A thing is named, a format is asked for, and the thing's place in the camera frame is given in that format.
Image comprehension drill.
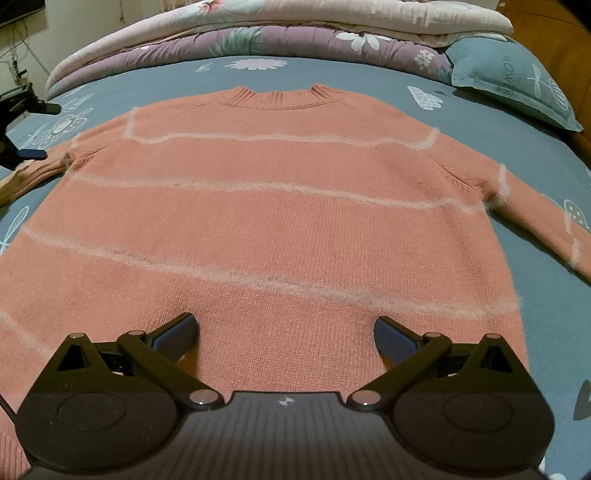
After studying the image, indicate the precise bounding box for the teal printed pillow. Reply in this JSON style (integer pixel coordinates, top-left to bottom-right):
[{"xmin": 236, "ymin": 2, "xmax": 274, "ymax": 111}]
[{"xmin": 444, "ymin": 34, "xmax": 584, "ymax": 134}]

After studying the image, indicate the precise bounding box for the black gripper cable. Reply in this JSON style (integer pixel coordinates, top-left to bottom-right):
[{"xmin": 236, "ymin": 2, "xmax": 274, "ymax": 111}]
[{"xmin": 0, "ymin": 392, "xmax": 20, "ymax": 424}]

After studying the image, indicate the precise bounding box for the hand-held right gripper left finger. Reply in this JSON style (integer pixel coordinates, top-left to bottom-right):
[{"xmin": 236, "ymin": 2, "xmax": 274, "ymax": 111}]
[{"xmin": 45, "ymin": 312, "xmax": 227, "ymax": 410}]

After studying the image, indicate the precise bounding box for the purple floral quilt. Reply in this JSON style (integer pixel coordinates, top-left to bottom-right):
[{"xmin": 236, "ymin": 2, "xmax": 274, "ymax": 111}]
[{"xmin": 45, "ymin": 25, "xmax": 456, "ymax": 100}]

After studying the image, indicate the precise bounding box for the wooden headboard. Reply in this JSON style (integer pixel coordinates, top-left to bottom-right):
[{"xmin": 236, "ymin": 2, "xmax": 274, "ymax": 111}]
[{"xmin": 495, "ymin": 0, "xmax": 591, "ymax": 158}]

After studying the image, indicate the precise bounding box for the black wall-mounted television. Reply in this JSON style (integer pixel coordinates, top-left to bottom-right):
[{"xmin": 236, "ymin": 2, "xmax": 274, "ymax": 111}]
[{"xmin": 0, "ymin": 0, "xmax": 47, "ymax": 28}]

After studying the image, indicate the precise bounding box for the black wall cable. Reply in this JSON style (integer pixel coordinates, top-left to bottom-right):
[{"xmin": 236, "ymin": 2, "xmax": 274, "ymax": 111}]
[{"xmin": 13, "ymin": 24, "xmax": 52, "ymax": 78}]

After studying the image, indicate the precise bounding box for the bed with teal floral sheet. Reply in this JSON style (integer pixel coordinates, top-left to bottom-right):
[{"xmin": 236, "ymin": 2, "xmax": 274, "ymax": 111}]
[{"xmin": 0, "ymin": 54, "xmax": 591, "ymax": 480}]

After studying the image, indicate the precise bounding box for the pink striped knit sweater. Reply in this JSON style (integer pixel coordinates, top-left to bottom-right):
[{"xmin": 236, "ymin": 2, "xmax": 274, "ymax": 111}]
[{"xmin": 0, "ymin": 83, "xmax": 591, "ymax": 480}]

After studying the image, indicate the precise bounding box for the pale pink floral quilt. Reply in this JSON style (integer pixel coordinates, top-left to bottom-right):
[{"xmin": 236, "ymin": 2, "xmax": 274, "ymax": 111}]
[{"xmin": 45, "ymin": 0, "xmax": 515, "ymax": 89}]

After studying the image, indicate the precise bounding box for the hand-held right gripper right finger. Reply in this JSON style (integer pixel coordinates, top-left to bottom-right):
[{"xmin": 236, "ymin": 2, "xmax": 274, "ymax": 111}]
[{"xmin": 347, "ymin": 316, "xmax": 528, "ymax": 411}]

